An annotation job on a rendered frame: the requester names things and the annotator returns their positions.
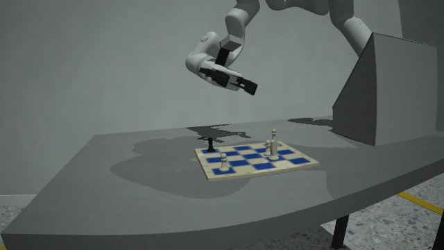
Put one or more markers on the white pawn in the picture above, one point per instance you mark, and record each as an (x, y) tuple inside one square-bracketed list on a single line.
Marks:
[(267, 152), (224, 167)]

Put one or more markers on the cream and blue checkered game board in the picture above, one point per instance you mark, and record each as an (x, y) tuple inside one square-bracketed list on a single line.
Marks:
[(248, 161)]

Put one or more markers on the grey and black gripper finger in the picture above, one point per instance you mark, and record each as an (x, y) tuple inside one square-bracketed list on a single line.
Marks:
[(220, 77), (249, 86)]

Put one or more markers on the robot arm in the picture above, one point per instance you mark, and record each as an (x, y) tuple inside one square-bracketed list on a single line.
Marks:
[(227, 50)]

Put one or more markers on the black pawn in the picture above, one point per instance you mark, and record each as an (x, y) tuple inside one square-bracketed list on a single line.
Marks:
[(210, 149)]

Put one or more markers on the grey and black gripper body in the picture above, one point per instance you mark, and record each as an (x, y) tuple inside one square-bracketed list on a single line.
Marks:
[(208, 64)]

